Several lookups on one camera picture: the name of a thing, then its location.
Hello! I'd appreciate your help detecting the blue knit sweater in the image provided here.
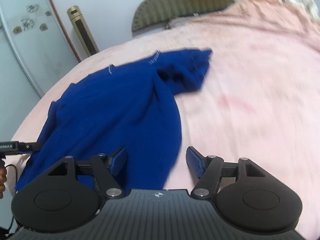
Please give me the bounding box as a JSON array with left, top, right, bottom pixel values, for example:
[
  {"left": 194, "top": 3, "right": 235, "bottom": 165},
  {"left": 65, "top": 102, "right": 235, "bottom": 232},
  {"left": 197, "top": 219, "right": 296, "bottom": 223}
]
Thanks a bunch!
[{"left": 15, "top": 49, "right": 212, "bottom": 191}]

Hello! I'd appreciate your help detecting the person's left hand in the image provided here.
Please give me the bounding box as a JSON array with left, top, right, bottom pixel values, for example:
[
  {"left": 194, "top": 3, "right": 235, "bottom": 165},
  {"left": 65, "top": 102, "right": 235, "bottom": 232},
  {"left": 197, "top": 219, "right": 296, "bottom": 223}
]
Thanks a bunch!
[{"left": 0, "top": 167, "right": 7, "bottom": 199}]

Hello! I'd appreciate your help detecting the pink floral bed sheet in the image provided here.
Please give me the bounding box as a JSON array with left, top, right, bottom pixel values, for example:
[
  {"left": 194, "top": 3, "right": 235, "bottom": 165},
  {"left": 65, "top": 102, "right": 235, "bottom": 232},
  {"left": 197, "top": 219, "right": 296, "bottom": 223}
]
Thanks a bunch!
[{"left": 14, "top": 25, "right": 319, "bottom": 239}]

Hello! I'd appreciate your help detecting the white floral wardrobe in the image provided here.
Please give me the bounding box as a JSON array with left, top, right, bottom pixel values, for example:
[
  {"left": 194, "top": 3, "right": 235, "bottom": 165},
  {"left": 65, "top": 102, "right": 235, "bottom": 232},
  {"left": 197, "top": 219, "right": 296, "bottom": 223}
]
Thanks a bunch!
[{"left": 1, "top": 0, "right": 79, "bottom": 96}]

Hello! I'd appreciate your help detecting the gold tower fan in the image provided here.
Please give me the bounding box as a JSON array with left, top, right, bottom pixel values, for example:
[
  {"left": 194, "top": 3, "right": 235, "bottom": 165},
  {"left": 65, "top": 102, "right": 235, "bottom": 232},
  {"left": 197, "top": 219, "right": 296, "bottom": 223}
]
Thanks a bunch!
[{"left": 67, "top": 5, "right": 99, "bottom": 56}]

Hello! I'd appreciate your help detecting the orange pink blanket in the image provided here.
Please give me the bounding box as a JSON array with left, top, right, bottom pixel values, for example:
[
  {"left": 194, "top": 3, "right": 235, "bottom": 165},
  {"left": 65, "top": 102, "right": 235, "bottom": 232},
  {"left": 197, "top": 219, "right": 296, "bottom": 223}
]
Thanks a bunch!
[{"left": 172, "top": 0, "right": 319, "bottom": 64}]

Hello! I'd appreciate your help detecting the cream crumpled cloth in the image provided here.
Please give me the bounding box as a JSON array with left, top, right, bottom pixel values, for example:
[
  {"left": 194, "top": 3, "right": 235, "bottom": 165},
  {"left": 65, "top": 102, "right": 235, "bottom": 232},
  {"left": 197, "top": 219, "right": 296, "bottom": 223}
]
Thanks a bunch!
[{"left": 288, "top": 0, "right": 319, "bottom": 20}]

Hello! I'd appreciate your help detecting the black cable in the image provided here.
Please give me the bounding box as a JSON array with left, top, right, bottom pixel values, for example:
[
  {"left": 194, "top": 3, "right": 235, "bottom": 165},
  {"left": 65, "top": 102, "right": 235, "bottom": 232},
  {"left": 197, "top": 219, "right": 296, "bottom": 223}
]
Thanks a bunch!
[{"left": 3, "top": 164, "right": 18, "bottom": 235}]

